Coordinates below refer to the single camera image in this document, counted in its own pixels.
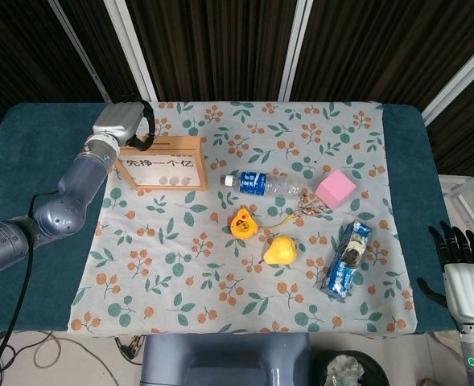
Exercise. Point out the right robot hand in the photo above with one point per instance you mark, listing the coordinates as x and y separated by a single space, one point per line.
470 289

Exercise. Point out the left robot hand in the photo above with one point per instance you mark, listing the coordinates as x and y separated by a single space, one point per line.
118 120

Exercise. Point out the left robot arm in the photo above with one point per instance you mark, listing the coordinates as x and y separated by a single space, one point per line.
79 177

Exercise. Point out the blue cookie box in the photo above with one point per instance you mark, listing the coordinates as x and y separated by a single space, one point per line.
347 261

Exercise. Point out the white plastic bag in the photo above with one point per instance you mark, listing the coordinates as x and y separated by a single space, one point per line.
345 372

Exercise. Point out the clear bottle with blue label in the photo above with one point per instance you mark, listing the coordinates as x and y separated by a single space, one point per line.
256 183

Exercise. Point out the yellow tape measure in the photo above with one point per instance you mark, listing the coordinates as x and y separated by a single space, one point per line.
242 225

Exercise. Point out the pink foam cube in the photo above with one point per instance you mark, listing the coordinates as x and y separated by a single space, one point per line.
335 189

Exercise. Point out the black trash bin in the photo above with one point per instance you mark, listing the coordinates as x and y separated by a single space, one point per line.
321 374

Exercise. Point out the floral patterned tablecloth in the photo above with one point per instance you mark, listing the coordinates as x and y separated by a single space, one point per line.
180 281

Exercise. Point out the yellow pear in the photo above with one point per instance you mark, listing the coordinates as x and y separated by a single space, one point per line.
281 251

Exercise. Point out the teal table cover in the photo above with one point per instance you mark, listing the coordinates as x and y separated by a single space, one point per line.
39 305

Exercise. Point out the black plug bundle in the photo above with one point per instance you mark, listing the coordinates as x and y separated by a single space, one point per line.
130 350

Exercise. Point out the grey robot torso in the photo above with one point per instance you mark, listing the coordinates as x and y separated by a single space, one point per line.
220 362

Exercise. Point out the wooden frame money box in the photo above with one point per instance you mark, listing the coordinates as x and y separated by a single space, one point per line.
160 164

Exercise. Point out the white partition post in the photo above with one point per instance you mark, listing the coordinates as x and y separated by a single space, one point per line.
134 48
79 48
295 48
458 80

